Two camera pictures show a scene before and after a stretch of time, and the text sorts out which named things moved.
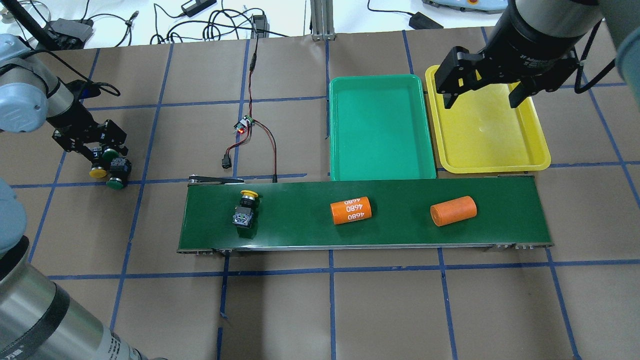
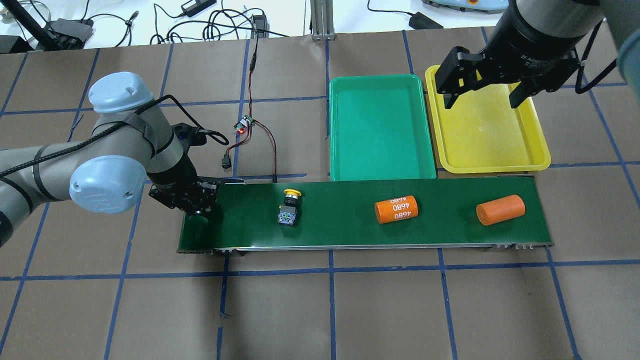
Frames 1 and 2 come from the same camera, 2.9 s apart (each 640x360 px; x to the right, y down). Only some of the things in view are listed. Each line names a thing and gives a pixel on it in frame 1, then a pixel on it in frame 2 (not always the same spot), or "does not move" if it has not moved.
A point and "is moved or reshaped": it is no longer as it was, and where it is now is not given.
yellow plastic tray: (481, 133) does not move
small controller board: (244, 124) does not move
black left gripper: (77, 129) → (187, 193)
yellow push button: (243, 215) → (287, 214)
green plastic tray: (379, 128) does not move
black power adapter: (419, 21) does not move
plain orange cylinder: (453, 210) → (500, 210)
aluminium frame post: (322, 20) does not move
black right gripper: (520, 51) does not move
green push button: (120, 169) is moved or reshaped
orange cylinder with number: (351, 210) → (396, 209)
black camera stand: (58, 34) does not move
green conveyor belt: (293, 216) does not move
